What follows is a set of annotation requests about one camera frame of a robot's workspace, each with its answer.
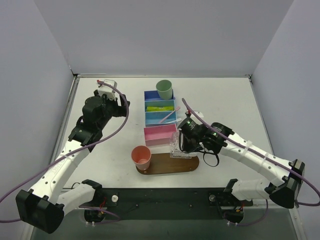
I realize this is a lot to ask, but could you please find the clear textured plastic box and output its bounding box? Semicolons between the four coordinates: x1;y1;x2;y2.
169;131;197;159

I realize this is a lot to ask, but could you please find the yellow-green toothpaste tube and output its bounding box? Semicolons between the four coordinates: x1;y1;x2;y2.
146;106;174;112

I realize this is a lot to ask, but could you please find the pink plastic cup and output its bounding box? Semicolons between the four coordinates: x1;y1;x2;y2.
131;145;152;171

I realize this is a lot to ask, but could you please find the green plastic cup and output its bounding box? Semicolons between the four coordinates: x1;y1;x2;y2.
156;79;173;100

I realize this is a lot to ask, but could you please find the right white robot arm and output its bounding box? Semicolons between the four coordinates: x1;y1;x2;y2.
178;117;305;209

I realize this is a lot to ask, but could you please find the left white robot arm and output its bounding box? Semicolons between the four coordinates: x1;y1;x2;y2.
15;90;130;234

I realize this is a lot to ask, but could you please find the white toothbrush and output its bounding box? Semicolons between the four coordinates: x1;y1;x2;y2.
164;118;182;124

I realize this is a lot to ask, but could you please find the pink toothbrush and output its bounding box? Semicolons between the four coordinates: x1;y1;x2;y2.
159;106;181;124

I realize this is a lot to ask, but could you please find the light blue toothbrush bin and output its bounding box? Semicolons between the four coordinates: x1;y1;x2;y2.
145;111;177;127

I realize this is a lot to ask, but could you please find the brown wooden oval tray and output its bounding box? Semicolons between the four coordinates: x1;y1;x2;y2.
136;153;200;175

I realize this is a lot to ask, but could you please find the light blue toothpaste bin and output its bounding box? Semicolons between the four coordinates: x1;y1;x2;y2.
144;100;176;112

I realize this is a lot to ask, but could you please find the pink bin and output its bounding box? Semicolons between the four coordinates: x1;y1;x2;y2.
144;124;177;147

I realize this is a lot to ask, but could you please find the dark blue bin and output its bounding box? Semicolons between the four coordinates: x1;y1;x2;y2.
144;90;165;101

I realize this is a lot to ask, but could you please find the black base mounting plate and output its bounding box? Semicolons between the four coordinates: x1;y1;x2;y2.
84;187;253;220

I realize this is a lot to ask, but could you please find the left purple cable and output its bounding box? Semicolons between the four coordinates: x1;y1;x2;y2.
0;79;131;223

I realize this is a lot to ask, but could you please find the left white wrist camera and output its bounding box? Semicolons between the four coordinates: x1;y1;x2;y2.
97;79;118;101

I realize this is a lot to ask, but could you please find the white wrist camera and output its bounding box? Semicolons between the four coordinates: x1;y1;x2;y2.
185;110;204;119
97;79;118;101

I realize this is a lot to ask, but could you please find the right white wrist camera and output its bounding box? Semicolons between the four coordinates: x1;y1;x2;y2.
185;110;204;119

